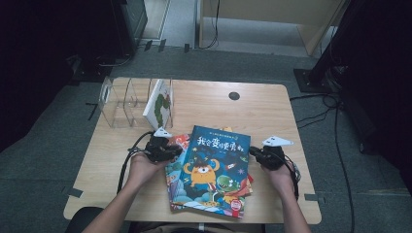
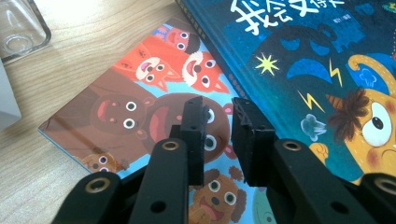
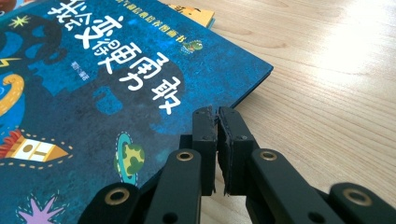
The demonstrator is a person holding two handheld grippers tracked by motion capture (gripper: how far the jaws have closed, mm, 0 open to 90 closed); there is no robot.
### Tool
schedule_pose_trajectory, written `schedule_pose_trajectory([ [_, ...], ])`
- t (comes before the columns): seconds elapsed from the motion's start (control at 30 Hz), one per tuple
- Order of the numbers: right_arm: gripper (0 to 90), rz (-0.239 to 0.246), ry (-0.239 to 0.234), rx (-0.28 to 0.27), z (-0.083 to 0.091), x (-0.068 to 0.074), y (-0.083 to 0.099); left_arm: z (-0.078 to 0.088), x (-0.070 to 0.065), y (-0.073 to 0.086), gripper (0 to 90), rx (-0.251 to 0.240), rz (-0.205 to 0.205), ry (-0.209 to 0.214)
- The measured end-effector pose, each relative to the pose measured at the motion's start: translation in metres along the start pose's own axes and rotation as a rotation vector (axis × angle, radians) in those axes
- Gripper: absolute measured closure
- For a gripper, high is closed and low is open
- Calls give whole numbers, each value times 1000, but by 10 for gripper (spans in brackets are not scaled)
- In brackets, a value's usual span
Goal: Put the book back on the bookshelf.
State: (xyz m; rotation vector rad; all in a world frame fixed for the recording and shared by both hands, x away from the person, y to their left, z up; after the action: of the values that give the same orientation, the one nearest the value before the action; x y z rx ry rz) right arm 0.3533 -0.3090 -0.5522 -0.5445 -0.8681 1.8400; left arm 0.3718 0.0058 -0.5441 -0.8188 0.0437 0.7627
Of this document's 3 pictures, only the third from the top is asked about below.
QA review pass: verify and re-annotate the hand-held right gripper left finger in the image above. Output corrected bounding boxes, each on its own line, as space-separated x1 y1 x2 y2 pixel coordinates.
191 106 218 196

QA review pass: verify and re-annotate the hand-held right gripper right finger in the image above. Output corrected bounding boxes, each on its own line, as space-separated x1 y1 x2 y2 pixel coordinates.
217 106 260 196

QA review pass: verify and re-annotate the light blue monster picture book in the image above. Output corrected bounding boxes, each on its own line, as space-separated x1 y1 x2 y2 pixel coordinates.
0 0 217 30

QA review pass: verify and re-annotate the dark blue picture book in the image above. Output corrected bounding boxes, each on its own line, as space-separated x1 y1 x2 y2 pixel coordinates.
0 0 275 224

